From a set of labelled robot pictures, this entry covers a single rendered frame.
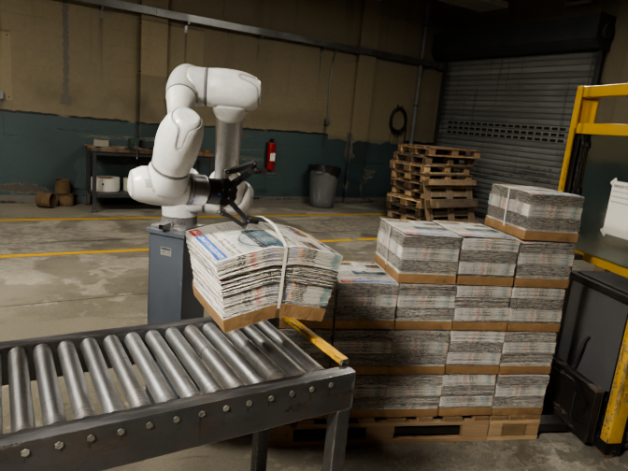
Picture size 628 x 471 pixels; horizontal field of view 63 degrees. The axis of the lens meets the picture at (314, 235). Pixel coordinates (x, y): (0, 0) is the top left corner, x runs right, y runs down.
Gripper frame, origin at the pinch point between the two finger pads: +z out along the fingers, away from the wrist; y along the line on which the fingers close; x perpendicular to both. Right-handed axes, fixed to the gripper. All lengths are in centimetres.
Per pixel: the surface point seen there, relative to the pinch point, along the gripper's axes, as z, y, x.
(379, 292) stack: 81, 45, -32
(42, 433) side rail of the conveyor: -60, 52, 28
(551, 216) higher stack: 153, -2, -6
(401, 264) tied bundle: 88, 31, -30
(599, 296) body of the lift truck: 216, 40, -6
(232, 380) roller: -13, 49, 21
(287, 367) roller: 6, 48, 18
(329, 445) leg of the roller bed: 20, 71, 28
